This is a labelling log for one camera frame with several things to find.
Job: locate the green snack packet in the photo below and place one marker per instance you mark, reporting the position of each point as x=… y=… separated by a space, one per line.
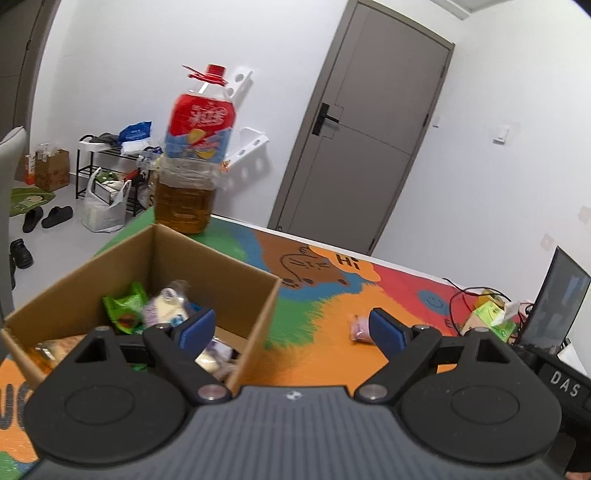
x=122 y=309

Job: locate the green floor mat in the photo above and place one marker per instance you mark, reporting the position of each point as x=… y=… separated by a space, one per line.
x=27 y=198

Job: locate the white perforated wall bracket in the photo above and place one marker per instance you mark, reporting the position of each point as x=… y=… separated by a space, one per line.
x=249 y=143
x=240 y=81

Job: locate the small cardboard floor box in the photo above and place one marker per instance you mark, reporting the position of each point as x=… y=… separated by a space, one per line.
x=53 y=173

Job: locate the white light switch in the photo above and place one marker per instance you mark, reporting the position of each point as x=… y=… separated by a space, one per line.
x=501 y=134

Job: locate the colourful cartoon table mat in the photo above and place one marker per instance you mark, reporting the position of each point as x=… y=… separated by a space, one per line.
x=323 y=323

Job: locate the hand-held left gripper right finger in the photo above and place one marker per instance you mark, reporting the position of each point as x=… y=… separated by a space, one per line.
x=385 y=330

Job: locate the green tissue box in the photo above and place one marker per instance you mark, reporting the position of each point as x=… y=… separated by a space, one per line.
x=487 y=316

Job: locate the clear white cake packet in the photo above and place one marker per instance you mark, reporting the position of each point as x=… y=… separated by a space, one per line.
x=210 y=360

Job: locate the white paper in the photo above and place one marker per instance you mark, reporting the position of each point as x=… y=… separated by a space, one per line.
x=572 y=355

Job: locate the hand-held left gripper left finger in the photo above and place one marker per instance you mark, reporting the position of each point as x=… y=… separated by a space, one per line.
x=198 y=327

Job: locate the white plastic bag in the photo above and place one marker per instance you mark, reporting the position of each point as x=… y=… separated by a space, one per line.
x=104 y=214

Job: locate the brown biscuit packet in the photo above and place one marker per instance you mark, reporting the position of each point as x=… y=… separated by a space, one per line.
x=51 y=350

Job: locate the brown cardboard box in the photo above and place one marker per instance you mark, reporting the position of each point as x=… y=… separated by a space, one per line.
x=207 y=277

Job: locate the laptop screen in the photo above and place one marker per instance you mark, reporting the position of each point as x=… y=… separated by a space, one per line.
x=558 y=300

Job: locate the black shoe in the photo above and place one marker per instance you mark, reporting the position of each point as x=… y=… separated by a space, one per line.
x=21 y=254

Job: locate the white wall socket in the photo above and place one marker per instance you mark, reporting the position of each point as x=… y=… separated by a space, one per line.
x=547 y=242

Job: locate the blue plastic bag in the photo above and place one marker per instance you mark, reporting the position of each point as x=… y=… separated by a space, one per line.
x=134 y=131

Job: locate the pink snack packet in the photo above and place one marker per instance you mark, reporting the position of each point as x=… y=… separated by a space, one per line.
x=360 y=330

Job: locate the cooking oil bottle red cap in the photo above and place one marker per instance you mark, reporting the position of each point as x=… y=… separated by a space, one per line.
x=198 y=124

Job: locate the grey wardrobe panel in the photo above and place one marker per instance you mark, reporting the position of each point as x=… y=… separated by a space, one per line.
x=23 y=60

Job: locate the black shoe rack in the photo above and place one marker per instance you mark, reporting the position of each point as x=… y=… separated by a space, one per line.
x=85 y=159

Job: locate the grey door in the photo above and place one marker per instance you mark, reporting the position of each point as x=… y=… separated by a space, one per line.
x=360 y=161

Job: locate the black slipper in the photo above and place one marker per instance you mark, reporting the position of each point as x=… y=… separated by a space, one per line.
x=32 y=219
x=57 y=216

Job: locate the purple white snack packet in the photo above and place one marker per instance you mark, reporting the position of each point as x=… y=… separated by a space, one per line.
x=164 y=307

